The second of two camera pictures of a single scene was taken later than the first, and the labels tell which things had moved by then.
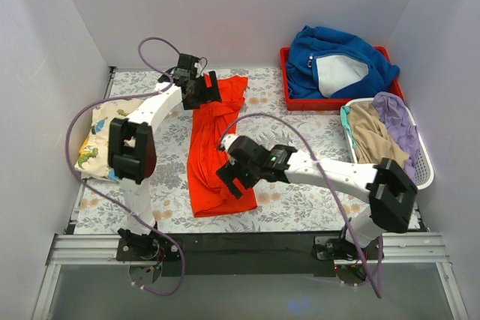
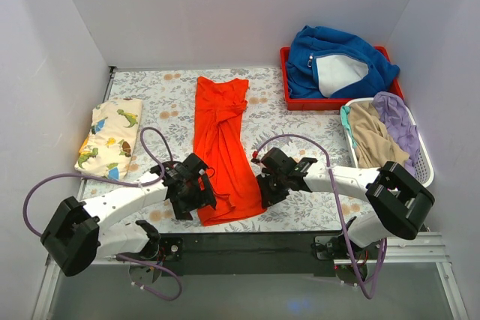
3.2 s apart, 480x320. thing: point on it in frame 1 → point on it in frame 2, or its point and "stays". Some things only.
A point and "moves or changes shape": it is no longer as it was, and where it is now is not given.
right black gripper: x=237 y=171 → x=263 y=186
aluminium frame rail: x=421 y=246 stays
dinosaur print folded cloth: x=93 y=157 stays
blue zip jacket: x=328 y=62 stays
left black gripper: x=202 y=92 → x=205 y=190
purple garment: x=403 y=130 stays
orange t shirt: x=209 y=193 moves or changes shape
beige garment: x=372 y=142 stays
